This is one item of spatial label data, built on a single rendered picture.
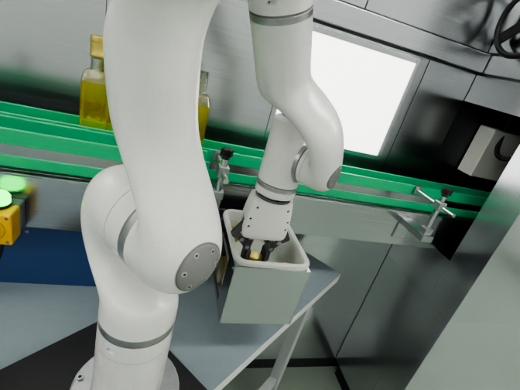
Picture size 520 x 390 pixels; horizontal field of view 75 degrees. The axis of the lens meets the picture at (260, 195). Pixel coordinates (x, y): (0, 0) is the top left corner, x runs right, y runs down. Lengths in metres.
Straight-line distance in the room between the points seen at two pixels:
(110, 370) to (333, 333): 1.29
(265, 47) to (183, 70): 0.18
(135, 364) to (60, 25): 0.81
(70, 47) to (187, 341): 0.79
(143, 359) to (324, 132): 0.45
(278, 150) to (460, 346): 1.09
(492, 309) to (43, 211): 1.37
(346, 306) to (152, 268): 1.33
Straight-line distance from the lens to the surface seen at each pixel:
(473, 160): 1.48
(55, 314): 0.93
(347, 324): 1.76
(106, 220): 0.48
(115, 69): 0.38
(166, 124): 0.38
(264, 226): 0.70
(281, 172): 0.63
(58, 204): 0.84
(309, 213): 1.01
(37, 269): 0.98
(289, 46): 0.51
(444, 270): 1.35
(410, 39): 1.21
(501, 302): 1.44
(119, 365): 0.61
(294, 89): 0.54
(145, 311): 0.54
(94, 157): 0.80
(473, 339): 1.51
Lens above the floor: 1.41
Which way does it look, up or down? 23 degrees down
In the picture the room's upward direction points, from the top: 16 degrees clockwise
